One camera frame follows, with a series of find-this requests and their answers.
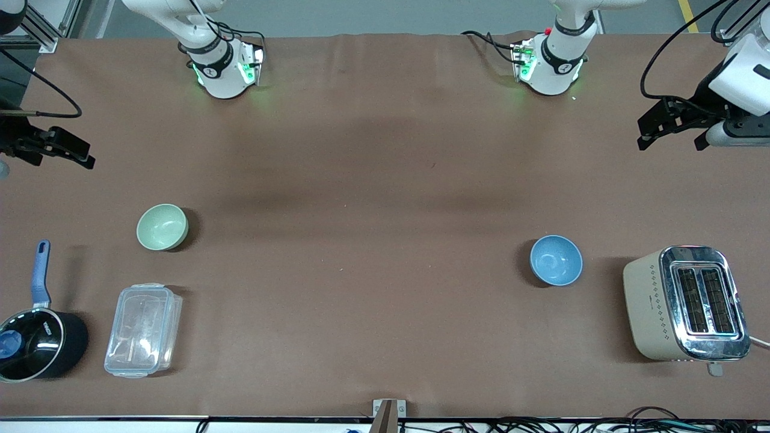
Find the beige chrome toaster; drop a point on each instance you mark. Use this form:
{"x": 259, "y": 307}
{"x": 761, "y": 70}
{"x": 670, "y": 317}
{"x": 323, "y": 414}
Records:
{"x": 656, "y": 307}

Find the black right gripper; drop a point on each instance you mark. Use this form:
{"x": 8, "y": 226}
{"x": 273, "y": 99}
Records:
{"x": 13, "y": 133}

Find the clear plastic lidded container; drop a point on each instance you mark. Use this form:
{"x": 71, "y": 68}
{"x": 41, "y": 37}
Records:
{"x": 143, "y": 331}

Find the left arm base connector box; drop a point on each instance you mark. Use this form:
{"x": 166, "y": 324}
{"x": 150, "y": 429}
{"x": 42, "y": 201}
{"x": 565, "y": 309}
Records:
{"x": 523, "y": 60}

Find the blue bowl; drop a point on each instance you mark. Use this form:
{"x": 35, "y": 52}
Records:
{"x": 556, "y": 260}

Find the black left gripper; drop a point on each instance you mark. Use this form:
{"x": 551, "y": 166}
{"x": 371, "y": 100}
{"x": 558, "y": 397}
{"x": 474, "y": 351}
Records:
{"x": 705, "y": 95}

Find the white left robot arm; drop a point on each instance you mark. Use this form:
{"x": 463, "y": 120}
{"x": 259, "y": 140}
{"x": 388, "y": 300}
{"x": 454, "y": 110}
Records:
{"x": 556, "y": 66}

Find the glass lid with blue knob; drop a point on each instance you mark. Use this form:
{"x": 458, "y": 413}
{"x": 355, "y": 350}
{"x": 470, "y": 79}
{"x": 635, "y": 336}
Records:
{"x": 37, "y": 341}

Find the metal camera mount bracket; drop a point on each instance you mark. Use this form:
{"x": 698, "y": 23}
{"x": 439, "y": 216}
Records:
{"x": 389, "y": 415}

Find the aluminium frame profile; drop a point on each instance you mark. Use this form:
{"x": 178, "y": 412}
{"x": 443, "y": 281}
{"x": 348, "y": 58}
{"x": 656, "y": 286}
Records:
{"x": 51, "y": 37}

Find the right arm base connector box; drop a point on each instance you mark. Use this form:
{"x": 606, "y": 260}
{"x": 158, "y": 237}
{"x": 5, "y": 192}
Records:
{"x": 251, "y": 63}

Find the green bowl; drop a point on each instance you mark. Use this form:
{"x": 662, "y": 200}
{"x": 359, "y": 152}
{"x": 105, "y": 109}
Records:
{"x": 162, "y": 227}

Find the brown table cover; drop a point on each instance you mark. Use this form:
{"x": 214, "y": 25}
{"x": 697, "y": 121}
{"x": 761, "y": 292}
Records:
{"x": 385, "y": 300}

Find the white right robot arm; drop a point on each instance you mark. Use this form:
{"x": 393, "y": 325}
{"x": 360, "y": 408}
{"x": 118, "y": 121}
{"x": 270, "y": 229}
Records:
{"x": 222, "y": 78}

